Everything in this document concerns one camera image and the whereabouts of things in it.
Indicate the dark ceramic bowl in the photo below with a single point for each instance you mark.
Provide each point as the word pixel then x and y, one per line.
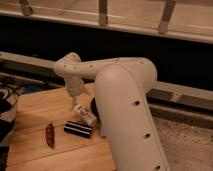
pixel 94 108

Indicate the white plastic bottle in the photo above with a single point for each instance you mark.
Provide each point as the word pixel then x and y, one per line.
pixel 85 113

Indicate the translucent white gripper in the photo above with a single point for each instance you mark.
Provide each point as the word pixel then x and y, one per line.
pixel 77 94

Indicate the reddish brown oval object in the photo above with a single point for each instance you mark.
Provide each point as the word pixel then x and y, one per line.
pixel 50 135

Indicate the black striped cylinder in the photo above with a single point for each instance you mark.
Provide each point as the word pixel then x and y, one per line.
pixel 78 129

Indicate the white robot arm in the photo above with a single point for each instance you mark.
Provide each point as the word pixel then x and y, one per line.
pixel 120 86

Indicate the wooden table board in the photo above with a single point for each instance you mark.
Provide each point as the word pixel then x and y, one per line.
pixel 28 148

